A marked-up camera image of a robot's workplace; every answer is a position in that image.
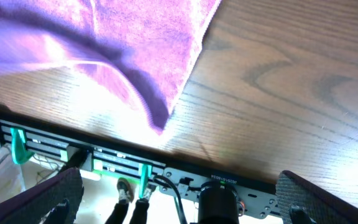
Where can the green rail clamp left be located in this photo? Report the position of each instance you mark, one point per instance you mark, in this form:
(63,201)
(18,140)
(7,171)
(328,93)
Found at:
(20,154)

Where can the person's right leg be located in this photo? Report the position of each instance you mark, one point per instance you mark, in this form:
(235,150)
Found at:
(139,215)

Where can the person's leg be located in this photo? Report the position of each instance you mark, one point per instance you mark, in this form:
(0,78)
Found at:
(126,196)
(139,215)

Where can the green rail clamp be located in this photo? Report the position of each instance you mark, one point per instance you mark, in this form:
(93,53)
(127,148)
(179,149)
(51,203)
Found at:
(145,172)
(20,154)

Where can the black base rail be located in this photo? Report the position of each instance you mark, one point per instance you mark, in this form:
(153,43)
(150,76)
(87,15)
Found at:
(115,158)

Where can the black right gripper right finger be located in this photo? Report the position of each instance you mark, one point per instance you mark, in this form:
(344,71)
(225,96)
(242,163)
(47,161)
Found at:
(300,201)

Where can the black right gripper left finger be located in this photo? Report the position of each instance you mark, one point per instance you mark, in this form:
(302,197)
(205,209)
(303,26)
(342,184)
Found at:
(58,199)

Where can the purple microfiber cloth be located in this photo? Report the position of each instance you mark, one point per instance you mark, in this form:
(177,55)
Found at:
(141,51)

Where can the green rail clamp right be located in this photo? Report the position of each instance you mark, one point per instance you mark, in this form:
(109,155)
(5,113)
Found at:
(145,172)

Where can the person's left leg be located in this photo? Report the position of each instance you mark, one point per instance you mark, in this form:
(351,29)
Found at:
(126,196)

